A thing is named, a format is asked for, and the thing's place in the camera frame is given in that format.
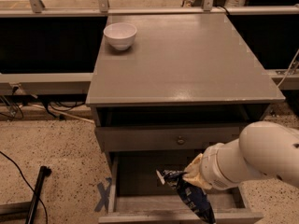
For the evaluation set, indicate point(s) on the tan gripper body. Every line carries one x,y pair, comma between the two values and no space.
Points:
211,166

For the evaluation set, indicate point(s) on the blue chip bag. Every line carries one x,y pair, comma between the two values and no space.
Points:
194,197

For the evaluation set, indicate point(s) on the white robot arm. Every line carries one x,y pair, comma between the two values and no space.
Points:
263,150

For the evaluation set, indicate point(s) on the round brass drawer knob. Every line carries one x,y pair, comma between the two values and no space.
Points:
180,140

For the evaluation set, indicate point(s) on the open lower grey drawer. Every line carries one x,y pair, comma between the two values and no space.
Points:
137,196

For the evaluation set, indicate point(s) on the grey wooden drawer cabinet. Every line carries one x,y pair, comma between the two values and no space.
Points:
119,112

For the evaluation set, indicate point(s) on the grey top drawer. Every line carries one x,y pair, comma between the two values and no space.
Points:
139,138

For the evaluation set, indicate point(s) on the blue tape cross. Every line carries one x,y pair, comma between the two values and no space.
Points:
104,195

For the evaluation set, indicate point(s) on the white ceramic bowl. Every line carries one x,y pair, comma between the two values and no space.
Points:
120,35

